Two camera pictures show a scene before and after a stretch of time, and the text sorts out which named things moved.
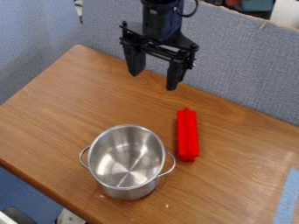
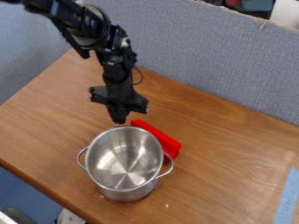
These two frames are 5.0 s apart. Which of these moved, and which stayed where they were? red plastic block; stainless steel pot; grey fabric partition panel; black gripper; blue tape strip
Moved: black gripper; red plastic block
Stayed: stainless steel pot; blue tape strip; grey fabric partition panel
